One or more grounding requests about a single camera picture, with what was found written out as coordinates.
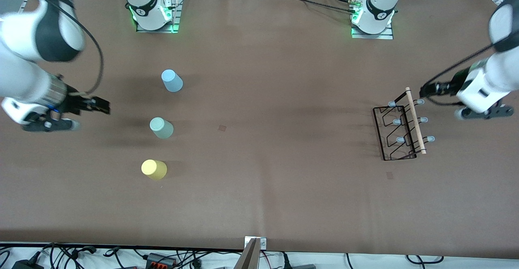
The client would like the black wire cup holder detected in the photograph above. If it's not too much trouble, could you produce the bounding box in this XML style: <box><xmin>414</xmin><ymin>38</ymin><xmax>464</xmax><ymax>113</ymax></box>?
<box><xmin>372</xmin><ymin>87</ymin><xmax>435</xmax><ymax>161</ymax></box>

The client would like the pale green plastic cup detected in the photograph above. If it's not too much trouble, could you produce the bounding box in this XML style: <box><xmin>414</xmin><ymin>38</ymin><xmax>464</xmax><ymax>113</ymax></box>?
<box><xmin>150</xmin><ymin>117</ymin><xmax>174</xmax><ymax>139</ymax></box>

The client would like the yellow plastic cup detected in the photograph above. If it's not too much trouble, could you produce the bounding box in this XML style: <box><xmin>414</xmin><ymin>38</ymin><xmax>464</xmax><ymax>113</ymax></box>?
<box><xmin>141</xmin><ymin>159</ymin><xmax>167</xmax><ymax>180</ymax></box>

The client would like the light blue plastic cup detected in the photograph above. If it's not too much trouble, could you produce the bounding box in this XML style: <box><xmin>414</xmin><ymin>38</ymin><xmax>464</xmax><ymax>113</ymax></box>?
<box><xmin>161</xmin><ymin>69</ymin><xmax>184</xmax><ymax>93</ymax></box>

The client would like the black orange connector box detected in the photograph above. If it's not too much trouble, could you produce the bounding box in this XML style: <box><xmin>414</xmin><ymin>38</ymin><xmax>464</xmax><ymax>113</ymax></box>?
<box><xmin>145</xmin><ymin>253</ymin><xmax>178</xmax><ymax>269</ymax></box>

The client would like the black power adapter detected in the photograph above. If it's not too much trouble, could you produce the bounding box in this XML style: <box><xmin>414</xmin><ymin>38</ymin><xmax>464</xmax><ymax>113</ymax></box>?
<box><xmin>11</xmin><ymin>259</ymin><xmax>44</xmax><ymax>269</ymax></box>

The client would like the brown table cover sheet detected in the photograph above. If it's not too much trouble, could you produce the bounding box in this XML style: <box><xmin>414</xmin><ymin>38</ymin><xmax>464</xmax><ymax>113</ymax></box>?
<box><xmin>0</xmin><ymin>0</ymin><xmax>519</xmax><ymax>259</ymax></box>

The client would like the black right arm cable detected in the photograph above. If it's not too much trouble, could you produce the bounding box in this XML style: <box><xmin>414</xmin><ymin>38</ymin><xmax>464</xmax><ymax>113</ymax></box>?
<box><xmin>61</xmin><ymin>2</ymin><xmax>105</xmax><ymax>96</ymax></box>

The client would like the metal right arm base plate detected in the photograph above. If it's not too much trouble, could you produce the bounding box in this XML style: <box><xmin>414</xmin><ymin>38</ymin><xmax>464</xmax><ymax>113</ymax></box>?
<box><xmin>135</xmin><ymin>0</ymin><xmax>182</xmax><ymax>34</ymax></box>

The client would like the black base power cable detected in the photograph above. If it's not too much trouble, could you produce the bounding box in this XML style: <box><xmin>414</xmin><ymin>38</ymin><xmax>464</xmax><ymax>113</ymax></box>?
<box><xmin>259</xmin><ymin>0</ymin><xmax>358</xmax><ymax>15</ymax></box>

